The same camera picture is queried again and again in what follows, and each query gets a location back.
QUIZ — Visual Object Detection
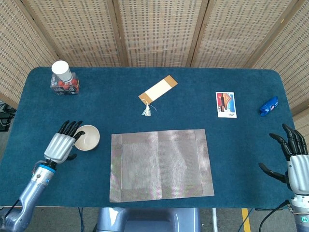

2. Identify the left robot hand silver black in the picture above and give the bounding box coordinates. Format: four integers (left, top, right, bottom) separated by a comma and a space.
43, 120, 85, 164

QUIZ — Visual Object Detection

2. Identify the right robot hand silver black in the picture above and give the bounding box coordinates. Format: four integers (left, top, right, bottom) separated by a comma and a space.
258, 123, 309, 194

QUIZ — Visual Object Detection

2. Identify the beige round bowl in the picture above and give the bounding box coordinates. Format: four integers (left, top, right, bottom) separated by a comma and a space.
73, 124, 100, 152

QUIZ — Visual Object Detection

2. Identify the beige woven placemat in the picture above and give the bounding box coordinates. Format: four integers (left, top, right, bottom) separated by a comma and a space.
109, 129, 215, 203

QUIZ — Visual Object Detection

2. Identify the black equipment beside table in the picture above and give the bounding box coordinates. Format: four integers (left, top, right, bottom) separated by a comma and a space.
0, 101, 16, 132

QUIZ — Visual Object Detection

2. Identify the blue snack packet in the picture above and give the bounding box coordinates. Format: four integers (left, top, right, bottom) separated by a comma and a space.
259, 96, 279, 116

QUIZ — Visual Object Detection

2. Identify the white paper cup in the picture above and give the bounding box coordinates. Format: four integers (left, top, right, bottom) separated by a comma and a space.
51, 60, 73, 82

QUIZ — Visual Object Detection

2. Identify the colourful picture postcard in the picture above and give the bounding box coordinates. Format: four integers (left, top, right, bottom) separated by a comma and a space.
215, 91, 238, 118

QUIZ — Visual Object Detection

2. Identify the metal table leg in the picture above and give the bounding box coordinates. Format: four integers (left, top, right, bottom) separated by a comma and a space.
211, 207, 219, 232

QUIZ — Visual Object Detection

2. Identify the tan white bookmark with tassel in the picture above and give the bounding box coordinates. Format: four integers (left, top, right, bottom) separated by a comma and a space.
138, 75, 178, 118

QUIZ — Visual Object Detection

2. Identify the blue-grey robot torso base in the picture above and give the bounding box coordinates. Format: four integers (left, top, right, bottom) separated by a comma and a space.
96, 207, 201, 232

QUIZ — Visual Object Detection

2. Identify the woven bamboo folding screen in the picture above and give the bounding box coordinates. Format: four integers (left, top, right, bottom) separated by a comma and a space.
0, 0, 309, 155

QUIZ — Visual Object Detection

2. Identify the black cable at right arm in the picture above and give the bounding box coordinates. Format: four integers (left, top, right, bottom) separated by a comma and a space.
258, 200, 292, 232

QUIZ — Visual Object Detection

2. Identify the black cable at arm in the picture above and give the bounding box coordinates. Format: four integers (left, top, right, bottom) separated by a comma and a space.
4, 199, 20, 218
258, 200, 292, 232

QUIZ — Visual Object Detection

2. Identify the blue cable under table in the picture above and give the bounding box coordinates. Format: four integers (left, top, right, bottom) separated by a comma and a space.
77, 207, 85, 232

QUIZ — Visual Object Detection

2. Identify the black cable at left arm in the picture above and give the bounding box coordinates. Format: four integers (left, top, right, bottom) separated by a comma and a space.
4, 199, 20, 218

